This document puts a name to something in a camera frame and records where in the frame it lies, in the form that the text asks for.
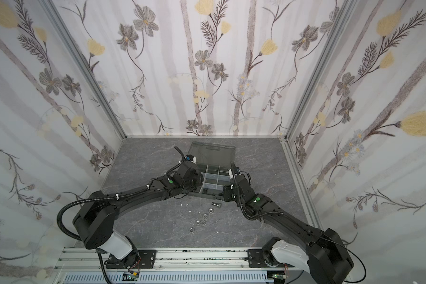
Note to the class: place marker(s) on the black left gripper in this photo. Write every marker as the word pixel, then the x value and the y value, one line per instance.
pixel 195 177

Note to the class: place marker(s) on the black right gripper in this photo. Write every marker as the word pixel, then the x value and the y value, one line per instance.
pixel 234 182

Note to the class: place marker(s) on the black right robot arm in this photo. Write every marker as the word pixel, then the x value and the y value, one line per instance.
pixel 322 254

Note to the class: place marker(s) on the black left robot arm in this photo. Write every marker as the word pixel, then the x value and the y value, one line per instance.
pixel 91 220

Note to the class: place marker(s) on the clear plastic organizer box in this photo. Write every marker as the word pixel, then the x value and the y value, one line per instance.
pixel 214 162

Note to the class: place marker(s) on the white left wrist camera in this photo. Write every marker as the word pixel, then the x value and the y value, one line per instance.
pixel 190 158

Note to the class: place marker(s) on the white slotted cable duct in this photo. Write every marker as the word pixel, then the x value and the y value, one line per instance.
pixel 208 277

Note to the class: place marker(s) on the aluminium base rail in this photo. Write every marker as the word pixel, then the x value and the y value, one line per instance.
pixel 80 266

